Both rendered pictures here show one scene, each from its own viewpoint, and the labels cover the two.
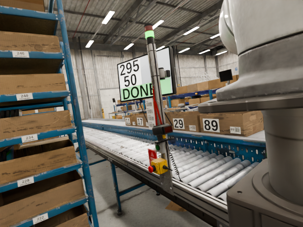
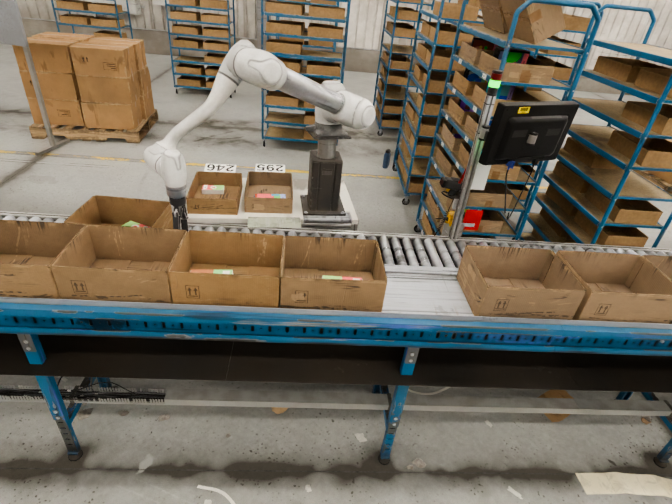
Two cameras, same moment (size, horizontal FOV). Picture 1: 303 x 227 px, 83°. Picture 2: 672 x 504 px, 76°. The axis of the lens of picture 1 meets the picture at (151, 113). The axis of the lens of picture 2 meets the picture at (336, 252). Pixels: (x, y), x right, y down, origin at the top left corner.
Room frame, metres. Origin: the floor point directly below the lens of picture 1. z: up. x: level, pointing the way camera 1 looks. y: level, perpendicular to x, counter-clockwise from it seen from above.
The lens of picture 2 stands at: (1.45, -2.31, 1.98)
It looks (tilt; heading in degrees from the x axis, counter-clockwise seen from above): 33 degrees down; 118
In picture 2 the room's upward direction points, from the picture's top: 6 degrees clockwise
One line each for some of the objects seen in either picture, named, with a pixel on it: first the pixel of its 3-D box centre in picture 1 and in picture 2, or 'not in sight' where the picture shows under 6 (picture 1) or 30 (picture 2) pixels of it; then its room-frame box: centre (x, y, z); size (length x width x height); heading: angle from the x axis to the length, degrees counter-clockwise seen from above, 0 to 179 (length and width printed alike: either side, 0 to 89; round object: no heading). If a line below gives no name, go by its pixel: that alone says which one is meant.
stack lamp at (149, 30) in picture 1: (149, 32); (495, 79); (1.03, -0.05, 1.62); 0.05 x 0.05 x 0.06
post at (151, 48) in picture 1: (160, 120); (467, 179); (1.02, -0.05, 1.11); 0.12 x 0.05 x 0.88; 33
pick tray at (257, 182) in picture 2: not in sight; (269, 191); (-0.08, -0.35, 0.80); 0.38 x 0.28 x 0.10; 127
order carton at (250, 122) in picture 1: (229, 121); (515, 283); (1.44, -0.65, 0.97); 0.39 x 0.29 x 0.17; 33
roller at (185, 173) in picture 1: (200, 167); (461, 267); (1.16, -0.29, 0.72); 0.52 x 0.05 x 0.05; 123
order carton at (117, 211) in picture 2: not in sight; (123, 226); (-0.32, -1.20, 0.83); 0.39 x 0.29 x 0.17; 29
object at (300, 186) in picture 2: not in sight; (273, 198); (-0.07, -0.31, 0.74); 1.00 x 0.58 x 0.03; 39
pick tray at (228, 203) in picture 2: not in sight; (216, 192); (-0.31, -0.57, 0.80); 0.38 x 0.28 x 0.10; 127
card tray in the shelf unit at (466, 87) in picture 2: not in sight; (480, 84); (0.71, 1.09, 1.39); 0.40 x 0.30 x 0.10; 121
